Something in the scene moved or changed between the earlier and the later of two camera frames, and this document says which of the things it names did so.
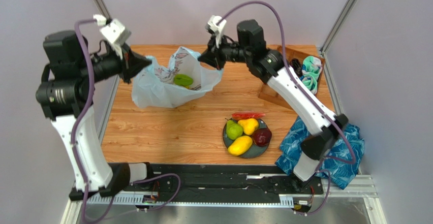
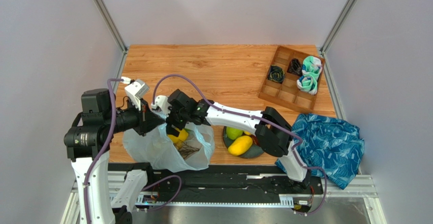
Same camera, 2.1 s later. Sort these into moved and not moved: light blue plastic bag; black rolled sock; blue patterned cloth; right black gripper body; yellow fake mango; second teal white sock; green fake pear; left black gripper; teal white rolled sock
Moved: left black gripper; right black gripper body; light blue plastic bag
Not moved: blue patterned cloth; second teal white sock; black rolled sock; yellow fake mango; green fake pear; teal white rolled sock
